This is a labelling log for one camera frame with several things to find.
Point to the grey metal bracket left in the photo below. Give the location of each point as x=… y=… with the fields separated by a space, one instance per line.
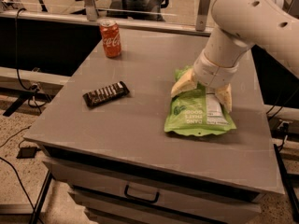
x=91 y=10

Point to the grey drawer cabinet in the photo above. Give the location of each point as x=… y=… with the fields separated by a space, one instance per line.
x=98 y=185

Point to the orange soda can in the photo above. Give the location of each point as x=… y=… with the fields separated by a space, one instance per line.
x=111 y=39

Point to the green rice chip bag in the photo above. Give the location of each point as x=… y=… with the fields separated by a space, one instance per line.
x=197 y=112

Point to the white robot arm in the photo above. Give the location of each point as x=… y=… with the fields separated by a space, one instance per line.
x=241 y=24

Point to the grey metal bracket right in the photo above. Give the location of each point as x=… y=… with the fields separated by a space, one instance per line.
x=202 y=14

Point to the dark chocolate bar wrapper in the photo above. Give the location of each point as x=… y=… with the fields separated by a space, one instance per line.
x=105 y=94

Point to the metal rail bar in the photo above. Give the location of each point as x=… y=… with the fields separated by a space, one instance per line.
x=154 y=26

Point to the seated person in background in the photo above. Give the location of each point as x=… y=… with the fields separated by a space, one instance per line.
x=149 y=10

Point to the black power adapter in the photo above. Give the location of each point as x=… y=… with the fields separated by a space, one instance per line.
x=27 y=152

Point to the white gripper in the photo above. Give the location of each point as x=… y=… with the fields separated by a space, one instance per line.
x=212 y=74

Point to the black drawer handle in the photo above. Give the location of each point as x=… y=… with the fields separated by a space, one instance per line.
x=141 y=195

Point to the grey metal bracket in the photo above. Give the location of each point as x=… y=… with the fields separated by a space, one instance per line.
x=91 y=10
x=202 y=14

